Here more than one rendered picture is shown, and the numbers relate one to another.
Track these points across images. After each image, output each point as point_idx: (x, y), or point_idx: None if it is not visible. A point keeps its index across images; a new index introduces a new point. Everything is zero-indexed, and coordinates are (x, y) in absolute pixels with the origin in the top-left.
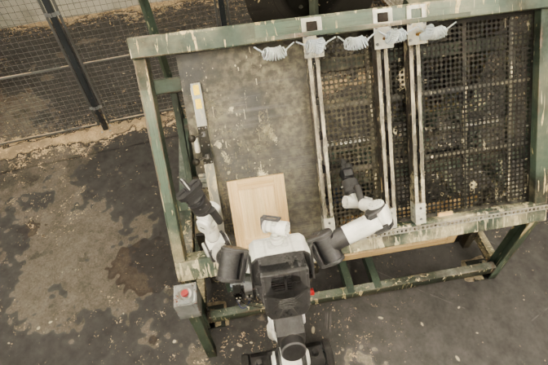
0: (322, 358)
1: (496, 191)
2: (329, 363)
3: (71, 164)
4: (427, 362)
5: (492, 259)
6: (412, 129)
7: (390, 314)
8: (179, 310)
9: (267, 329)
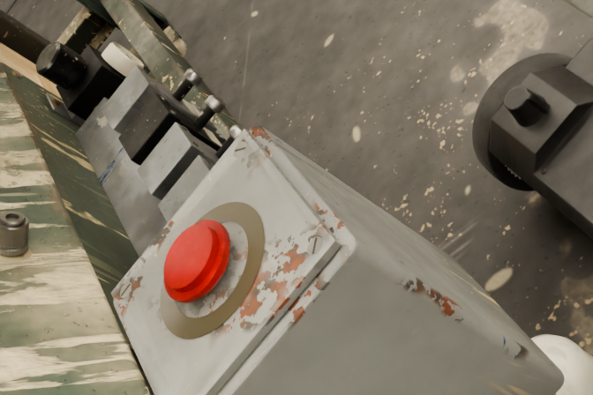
0: (537, 75)
1: None
2: (547, 62)
3: None
4: None
5: (99, 11)
6: None
7: (334, 122)
8: (394, 253)
9: (569, 382)
